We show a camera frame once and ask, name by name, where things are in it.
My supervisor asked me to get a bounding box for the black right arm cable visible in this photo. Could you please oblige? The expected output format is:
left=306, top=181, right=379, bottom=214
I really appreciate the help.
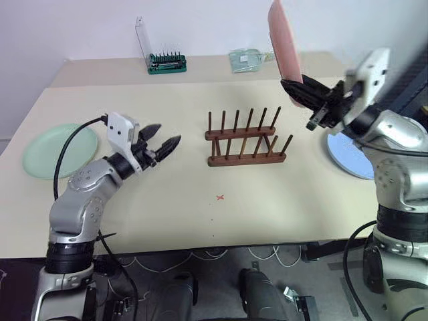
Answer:
left=342, top=140, right=428, bottom=321

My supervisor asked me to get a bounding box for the dark rounded shape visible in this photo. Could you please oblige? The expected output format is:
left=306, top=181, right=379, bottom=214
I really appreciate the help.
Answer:
left=237, top=267, right=292, bottom=321

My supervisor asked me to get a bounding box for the white floor cable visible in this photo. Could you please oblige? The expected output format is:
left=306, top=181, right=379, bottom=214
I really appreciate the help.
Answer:
left=118, top=245, right=302, bottom=272

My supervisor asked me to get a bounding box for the green plate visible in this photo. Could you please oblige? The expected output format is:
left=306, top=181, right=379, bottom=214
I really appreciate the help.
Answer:
left=21, top=123, right=100, bottom=182

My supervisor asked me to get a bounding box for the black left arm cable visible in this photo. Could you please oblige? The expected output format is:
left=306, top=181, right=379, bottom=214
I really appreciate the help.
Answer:
left=53, top=115, right=140, bottom=321

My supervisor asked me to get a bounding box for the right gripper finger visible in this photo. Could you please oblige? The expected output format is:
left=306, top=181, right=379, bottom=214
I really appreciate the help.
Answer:
left=302, top=74, right=336, bottom=98
left=280, top=79, right=324, bottom=112

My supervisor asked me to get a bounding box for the pink plate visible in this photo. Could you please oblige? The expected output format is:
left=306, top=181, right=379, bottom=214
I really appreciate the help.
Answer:
left=267, top=0, right=304, bottom=109

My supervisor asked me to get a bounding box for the black table foot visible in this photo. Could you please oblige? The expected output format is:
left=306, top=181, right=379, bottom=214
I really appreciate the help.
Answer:
left=302, top=239, right=357, bottom=262

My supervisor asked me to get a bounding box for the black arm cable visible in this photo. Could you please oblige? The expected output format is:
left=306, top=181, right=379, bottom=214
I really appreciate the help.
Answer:
left=342, top=140, right=428, bottom=321
left=53, top=115, right=140, bottom=321

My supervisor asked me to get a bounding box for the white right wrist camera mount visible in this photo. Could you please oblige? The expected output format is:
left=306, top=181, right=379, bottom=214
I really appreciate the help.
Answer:
left=343, top=47, right=393, bottom=125

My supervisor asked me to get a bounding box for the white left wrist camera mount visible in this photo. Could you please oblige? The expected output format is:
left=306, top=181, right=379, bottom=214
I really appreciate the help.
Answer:
left=106, top=112, right=140, bottom=173

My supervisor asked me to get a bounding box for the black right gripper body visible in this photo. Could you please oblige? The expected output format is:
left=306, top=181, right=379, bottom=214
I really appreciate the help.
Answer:
left=305, top=80, right=356, bottom=132

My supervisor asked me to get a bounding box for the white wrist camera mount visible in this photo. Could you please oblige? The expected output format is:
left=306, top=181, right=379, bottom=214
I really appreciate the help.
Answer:
left=343, top=47, right=393, bottom=125
left=106, top=112, right=140, bottom=173

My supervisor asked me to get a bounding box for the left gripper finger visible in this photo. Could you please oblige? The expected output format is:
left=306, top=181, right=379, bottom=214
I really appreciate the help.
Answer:
left=154, top=134, right=183, bottom=162
left=138, top=123, right=163, bottom=142

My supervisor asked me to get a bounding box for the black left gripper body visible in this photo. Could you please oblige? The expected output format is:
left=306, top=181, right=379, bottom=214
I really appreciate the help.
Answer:
left=131, top=138, right=160, bottom=172

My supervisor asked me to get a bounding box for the green plastic packet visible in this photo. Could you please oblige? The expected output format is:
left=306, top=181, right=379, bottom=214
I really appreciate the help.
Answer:
left=228, top=47, right=277, bottom=74

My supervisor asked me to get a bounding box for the green screwdriver bit set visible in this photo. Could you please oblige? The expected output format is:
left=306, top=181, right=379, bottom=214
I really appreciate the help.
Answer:
left=134, top=16, right=189, bottom=76

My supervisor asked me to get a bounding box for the black ribbed strip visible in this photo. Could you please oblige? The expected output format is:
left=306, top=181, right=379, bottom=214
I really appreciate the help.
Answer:
left=383, top=53, right=428, bottom=115

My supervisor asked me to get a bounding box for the blue plate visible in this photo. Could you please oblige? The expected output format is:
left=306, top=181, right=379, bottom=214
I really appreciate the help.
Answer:
left=326, top=131, right=376, bottom=181

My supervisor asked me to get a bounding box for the grey metal bracket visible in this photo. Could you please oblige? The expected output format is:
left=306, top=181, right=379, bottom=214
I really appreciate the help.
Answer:
left=282, top=285, right=319, bottom=316

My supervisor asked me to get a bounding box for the wooden dish rack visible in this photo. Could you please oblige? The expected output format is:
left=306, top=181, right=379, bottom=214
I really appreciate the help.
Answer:
left=204, top=106, right=295, bottom=168

